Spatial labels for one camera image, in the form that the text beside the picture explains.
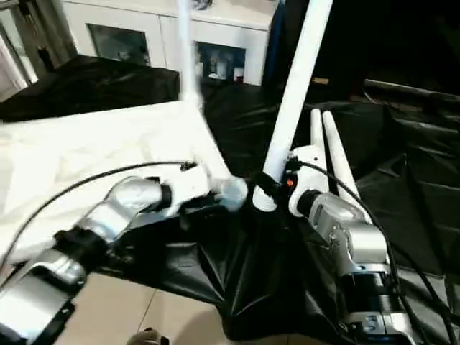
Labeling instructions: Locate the white plastic table leg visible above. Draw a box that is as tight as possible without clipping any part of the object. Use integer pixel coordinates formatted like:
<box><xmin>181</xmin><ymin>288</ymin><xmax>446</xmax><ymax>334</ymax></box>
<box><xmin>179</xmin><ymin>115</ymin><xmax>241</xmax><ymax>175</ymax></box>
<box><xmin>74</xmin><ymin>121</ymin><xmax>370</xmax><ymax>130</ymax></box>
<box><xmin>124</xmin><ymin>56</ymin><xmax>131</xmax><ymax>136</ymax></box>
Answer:
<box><xmin>252</xmin><ymin>0</ymin><xmax>335</xmax><ymax>213</ymax></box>
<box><xmin>321</xmin><ymin>111</ymin><xmax>364</xmax><ymax>211</ymax></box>
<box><xmin>310</xmin><ymin>108</ymin><xmax>328</xmax><ymax>155</ymax></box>
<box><xmin>176</xmin><ymin>0</ymin><xmax>207</xmax><ymax>110</ymax></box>

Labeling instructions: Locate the white plastic table top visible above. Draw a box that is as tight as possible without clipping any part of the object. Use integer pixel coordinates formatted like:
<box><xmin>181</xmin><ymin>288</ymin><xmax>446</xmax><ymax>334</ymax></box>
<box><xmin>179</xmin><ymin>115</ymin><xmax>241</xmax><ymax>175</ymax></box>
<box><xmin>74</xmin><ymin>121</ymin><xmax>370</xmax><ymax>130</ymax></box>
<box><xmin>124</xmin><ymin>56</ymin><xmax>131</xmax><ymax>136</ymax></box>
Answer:
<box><xmin>0</xmin><ymin>101</ymin><xmax>249</xmax><ymax>267</ymax></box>

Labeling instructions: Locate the black mat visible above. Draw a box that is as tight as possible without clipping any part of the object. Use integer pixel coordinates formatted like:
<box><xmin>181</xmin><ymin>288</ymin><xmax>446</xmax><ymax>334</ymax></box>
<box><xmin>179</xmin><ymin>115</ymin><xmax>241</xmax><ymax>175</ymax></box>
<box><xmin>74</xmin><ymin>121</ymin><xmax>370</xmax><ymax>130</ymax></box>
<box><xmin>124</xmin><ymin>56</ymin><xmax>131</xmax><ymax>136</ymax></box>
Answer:
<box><xmin>0</xmin><ymin>54</ymin><xmax>460</xmax><ymax>345</ymax></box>

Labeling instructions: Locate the black robot left foot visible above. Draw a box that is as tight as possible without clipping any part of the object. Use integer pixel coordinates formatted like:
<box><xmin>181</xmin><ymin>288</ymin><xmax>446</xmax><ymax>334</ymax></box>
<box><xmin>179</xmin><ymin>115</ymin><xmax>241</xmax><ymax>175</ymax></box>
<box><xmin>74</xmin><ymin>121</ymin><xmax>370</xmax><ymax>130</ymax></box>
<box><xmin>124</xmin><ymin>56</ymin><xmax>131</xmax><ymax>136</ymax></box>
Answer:
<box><xmin>129</xmin><ymin>329</ymin><xmax>170</xmax><ymax>345</ymax></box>

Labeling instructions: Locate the dark grey bar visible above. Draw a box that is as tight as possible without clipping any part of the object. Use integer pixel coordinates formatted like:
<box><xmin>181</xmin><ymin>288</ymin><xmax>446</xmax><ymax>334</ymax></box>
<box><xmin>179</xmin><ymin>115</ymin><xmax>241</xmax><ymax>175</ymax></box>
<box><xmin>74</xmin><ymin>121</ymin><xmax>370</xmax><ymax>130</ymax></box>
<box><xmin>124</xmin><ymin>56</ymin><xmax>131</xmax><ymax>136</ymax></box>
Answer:
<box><xmin>363</xmin><ymin>79</ymin><xmax>460</xmax><ymax>103</ymax></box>

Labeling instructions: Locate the white glass-door cabinet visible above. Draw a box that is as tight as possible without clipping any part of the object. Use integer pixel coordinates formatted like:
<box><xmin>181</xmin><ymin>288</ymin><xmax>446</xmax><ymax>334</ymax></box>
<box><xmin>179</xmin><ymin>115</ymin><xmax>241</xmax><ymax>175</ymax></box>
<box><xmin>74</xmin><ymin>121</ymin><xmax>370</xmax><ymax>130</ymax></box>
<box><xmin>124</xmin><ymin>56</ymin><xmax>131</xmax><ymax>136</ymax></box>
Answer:
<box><xmin>57</xmin><ymin>0</ymin><xmax>280</xmax><ymax>87</ymax></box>

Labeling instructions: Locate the grey metal rack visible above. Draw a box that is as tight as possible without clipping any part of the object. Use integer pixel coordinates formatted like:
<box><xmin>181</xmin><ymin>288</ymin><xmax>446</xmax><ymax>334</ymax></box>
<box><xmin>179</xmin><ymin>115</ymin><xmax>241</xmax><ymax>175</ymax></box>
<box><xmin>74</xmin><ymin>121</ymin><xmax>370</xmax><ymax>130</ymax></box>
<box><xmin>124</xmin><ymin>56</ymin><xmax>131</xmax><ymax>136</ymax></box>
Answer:
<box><xmin>0</xmin><ymin>0</ymin><xmax>73</xmax><ymax>81</ymax></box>

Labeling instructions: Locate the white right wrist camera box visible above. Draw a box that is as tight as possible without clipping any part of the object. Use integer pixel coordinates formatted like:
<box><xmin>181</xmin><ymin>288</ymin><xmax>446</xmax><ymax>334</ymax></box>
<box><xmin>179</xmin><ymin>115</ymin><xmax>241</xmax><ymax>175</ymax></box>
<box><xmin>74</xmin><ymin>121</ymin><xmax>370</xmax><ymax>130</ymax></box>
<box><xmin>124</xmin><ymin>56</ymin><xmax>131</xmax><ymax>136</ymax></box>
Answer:
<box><xmin>287</xmin><ymin>146</ymin><xmax>331</xmax><ymax>218</ymax></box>

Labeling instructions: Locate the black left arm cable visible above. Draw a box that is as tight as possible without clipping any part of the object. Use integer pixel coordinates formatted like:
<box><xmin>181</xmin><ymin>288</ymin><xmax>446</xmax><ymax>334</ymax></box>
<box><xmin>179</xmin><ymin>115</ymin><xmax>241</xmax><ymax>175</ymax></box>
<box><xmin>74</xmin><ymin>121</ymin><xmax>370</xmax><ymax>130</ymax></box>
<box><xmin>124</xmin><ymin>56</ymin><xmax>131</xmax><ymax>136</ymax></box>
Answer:
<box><xmin>0</xmin><ymin>162</ymin><xmax>198</xmax><ymax>274</ymax></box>

